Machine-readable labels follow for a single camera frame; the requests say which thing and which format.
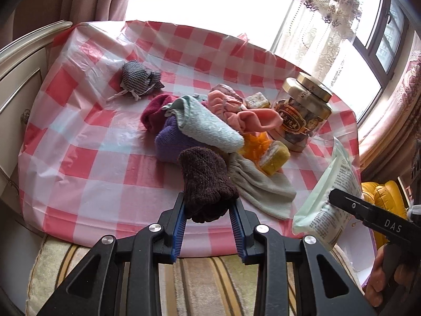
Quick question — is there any magenta knitted sock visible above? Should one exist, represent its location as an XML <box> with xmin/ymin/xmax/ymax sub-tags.
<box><xmin>141</xmin><ymin>94</ymin><xmax>180</xmax><ymax>135</ymax></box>

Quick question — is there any purple knitted sock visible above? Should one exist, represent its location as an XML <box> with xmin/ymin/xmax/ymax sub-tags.
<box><xmin>154</xmin><ymin>117</ymin><xmax>211</xmax><ymax>163</ymax></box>

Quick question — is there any yellow leather armchair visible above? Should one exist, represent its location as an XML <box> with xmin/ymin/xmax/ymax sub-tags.
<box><xmin>360</xmin><ymin>180</ymin><xmax>412</xmax><ymax>247</ymax></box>

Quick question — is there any dark window frame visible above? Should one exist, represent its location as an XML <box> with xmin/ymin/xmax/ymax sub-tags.
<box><xmin>342</xmin><ymin>0</ymin><xmax>410</xmax><ymax>83</ymax></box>

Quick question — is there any beige cloth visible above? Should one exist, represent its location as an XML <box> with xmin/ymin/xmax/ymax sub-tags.
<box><xmin>227</xmin><ymin>155</ymin><xmax>297</xmax><ymax>220</ymax></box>

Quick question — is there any cream cabinet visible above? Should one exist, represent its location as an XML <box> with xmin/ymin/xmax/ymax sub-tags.
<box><xmin>0</xmin><ymin>20</ymin><xmax>73</xmax><ymax>205</ymax></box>

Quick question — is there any cream cake cube toy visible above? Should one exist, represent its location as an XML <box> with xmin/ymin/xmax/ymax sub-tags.
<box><xmin>245</xmin><ymin>92</ymin><xmax>271</xmax><ymax>109</ymax></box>

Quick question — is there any pale green wipes packet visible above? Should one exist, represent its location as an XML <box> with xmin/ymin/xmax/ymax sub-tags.
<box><xmin>292</xmin><ymin>136</ymin><xmax>362</xmax><ymax>251</ymax></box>

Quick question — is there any pink fleece drawstring bag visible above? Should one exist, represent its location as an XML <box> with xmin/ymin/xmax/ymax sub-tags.
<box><xmin>207</xmin><ymin>90</ymin><xmax>283</xmax><ymax>135</ymax></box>

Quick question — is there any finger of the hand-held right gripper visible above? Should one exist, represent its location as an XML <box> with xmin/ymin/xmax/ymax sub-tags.
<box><xmin>329</xmin><ymin>188</ymin><xmax>366</xmax><ymax>223</ymax></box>

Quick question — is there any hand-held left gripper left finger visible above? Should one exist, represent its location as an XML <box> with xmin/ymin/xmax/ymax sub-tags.
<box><xmin>36</xmin><ymin>192</ymin><xmax>188</xmax><ymax>316</ymax></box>

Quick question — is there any dark brown knitted sock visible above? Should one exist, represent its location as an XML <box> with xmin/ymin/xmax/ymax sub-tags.
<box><xmin>178</xmin><ymin>146</ymin><xmax>239</xmax><ymax>223</ymax></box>

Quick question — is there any person's right hand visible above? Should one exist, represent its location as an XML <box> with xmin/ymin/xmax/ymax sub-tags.
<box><xmin>363</xmin><ymin>246</ymin><xmax>421</xmax><ymax>307</ymax></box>

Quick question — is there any white pink floral pouch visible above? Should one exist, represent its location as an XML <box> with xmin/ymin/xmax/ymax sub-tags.
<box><xmin>210</xmin><ymin>85</ymin><xmax>244</xmax><ymax>101</ymax></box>

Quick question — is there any striped beige cushion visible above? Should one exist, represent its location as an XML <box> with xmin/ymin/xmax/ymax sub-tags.
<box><xmin>26</xmin><ymin>235</ymin><xmax>365</xmax><ymax>316</ymax></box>

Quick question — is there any pink patterned curtain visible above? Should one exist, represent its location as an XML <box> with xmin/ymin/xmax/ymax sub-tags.
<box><xmin>357</xmin><ymin>49</ymin><xmax>421</xmax><ymax>172</ymax></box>

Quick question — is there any white purple cardboard box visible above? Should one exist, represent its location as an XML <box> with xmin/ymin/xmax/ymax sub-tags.
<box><xmin>335</xmin><ymin>217</ymin><xmax>379</xmax><ymax>287</ymax></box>

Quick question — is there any red white checkered tablecloth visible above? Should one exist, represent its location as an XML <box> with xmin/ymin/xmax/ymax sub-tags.
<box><xmin>18</xmin><ymin>20</ymin><xmax>359</xmax><ymax>257</ymax></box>

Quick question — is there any black white houndstooth pouch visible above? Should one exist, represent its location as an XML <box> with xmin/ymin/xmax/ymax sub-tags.
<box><xmin>106</xmin><ymin>60</ymin><xmax>165</xmax><ymax>102</ymax></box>

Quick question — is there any orange mesh bag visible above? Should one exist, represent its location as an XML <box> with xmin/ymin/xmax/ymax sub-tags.
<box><xmin>238</xmin><ymin>132</ymin><xmax>273</xmax><ymax>163</ymax></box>

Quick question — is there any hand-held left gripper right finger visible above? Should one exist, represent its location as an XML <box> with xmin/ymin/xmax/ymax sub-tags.
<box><xmin>228</xmin><ymin>197</ymin><xmax>379</xmax><ymax>316</ymax></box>

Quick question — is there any yellow cake toy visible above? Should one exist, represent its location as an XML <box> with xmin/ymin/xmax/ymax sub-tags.
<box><xmin>258</xmin><ymin>140</ymin><xmax>291</xmax><ymax>176</ymax></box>

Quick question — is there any sheer lace curtain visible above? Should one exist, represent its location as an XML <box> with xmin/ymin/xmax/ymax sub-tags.
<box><xmin>270</xmin><ymin>0</ymin><xmax>362</xmax><ymax>86</ymax></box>

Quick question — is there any clear jar gold lid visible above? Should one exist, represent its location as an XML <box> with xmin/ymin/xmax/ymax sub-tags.
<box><xmin>267</xmin><ymin>72</ymin><xmax>333</xmax><ymax>154</ymax></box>

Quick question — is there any plain pink curtain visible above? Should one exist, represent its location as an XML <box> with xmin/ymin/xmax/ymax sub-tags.
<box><xmin>13</xmin><ymin>0</ymin><xmax>137</xmax><ymax>40</ymax></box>

